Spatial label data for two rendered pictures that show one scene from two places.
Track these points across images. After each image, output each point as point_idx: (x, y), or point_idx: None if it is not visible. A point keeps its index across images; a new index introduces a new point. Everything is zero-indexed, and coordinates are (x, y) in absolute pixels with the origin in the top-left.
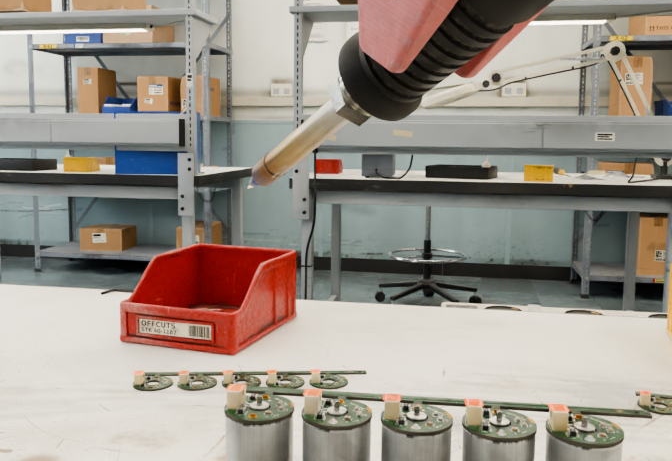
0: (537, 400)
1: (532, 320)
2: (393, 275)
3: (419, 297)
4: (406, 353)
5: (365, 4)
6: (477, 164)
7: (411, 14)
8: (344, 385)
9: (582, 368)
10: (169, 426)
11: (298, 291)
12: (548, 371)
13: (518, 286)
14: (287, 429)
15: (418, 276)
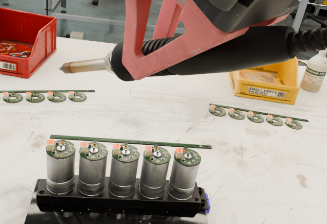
0: (169, 108)
1: None
2: None
3: None
4: (113, 78)
5: (126, 52)
6: None
7: (146, 70)
8: (85, 99)
9: (190, 89)
10: (5, 126)
11: None
12: (175, 90)
13: None
14: (73, 158)
15: None
